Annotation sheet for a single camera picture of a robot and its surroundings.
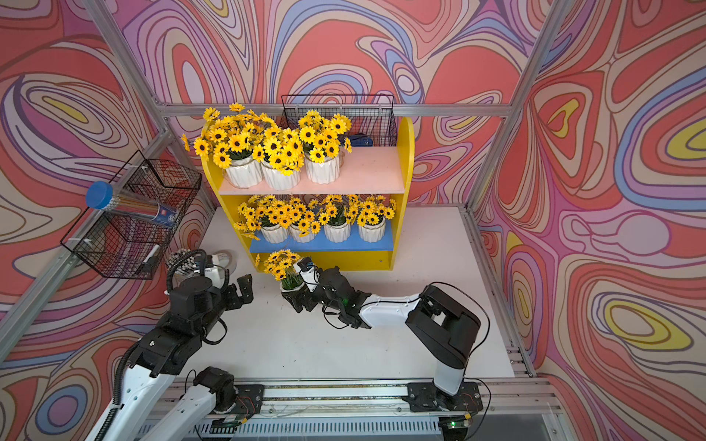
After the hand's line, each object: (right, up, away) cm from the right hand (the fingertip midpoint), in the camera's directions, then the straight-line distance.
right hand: (296, 290), depth 82 cm
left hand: (-13, +5, -10) cm, 17 cm away
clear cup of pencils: (-33, +9, -2) cm, 34 cm away
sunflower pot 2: (-9, +22, 0) cm, 24 cm away
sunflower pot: (-2, +9, -8) cm, 12 cm away
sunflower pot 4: (+13, +24, +3) cm, 27 cm away
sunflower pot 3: (+2, +21, -3) cm, 22 cm away
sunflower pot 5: (+23, +21, -1) cm, 31 cm away
